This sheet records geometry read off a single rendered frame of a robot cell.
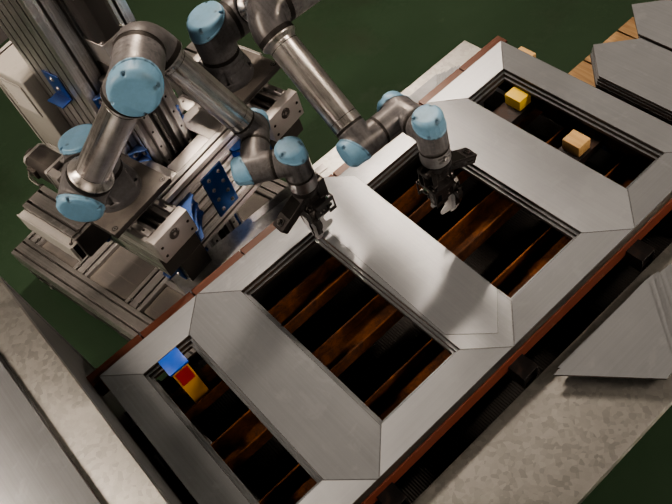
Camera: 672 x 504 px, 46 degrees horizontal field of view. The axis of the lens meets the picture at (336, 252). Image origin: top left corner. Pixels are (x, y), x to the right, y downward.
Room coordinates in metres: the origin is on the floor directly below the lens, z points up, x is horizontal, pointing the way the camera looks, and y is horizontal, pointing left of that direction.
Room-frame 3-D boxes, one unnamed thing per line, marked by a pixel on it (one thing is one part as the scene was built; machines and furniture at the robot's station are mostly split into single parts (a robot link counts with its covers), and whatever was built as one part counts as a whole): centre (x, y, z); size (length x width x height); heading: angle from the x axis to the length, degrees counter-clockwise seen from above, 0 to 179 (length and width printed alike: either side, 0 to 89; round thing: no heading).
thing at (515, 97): (1.65, -0.68, 0.79); 0.06 x 0.05 x 0.04; 24
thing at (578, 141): (1.41, -0.75, 0.79); 0.06 x 0.05 x 0.04; 24
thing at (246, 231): (1.75, -0.13, 0.66); 1.30 x 0.20 x 0.03; 114
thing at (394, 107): (1.36, -0.25, 1.20); 0.11 x 0.11 x 0.08; 22
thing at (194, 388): (1.15, 0.49, 0.78); 0.05 x 0.05 x 0.19; 24
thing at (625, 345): (0.79, -0.61, 0.77); 0.45 x 0.20 x 0.04; 114
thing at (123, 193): (1.65, 0.51, 1.09); 0.15 x 0.15 x 0.10
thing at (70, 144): (1.65, 0.51, 1.20); 0.13 x 0.12 x 0.14; 167
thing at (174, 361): (1.15, 0.49, 0.88); 0.06 x 0.06 x 0.02; 24
